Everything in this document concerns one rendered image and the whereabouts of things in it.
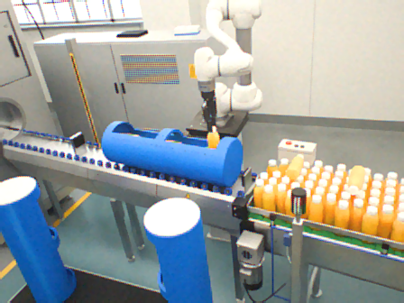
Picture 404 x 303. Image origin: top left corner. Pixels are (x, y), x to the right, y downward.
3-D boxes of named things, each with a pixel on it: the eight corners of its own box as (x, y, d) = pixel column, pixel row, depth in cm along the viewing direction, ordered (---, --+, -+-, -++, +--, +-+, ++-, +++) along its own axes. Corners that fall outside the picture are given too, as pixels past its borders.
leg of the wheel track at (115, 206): (130, 255, 294) (113, 196, 264) (135, 257, 292) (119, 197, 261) (125, 261, 290) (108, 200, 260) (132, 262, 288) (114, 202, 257)
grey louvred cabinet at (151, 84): (93, 134, 514) (62, 33, 444) (233, 148, 434) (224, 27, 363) (68, 153, 472) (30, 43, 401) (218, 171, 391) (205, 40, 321)
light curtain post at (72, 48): (120, 214, 345) (69, 37, 262) (125, 215, 342) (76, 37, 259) (116, 217, 340) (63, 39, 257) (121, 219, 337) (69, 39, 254)
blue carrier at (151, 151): (133, 147, 256) (123, 113, 240) (244, 168, 216) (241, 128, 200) (108, 170, 236) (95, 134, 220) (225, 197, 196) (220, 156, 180)
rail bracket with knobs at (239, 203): (238, 208, 192) (237, 193, 187) (251, 212, 189) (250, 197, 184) (231, 220, 185) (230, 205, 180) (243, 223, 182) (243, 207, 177)
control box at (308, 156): (282, 152, 219) (282, 138, 214) (316, 158, 210) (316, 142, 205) (278, 160, 212) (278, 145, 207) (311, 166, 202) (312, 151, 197)
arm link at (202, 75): (194, 82, 175) (220, 81, 173) (189, 51, 168) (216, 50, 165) (197, 76, 185) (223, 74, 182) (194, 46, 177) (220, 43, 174)
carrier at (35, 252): (58, 311, 237) (85, 278, 259) (9, 209, 194) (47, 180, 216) (26, 301, 247) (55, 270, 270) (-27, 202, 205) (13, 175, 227)
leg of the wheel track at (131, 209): (140, 244, 305) (124, 185, 274) (145, 246, 302) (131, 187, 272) (136, 249, 301) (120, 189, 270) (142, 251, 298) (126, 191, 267)
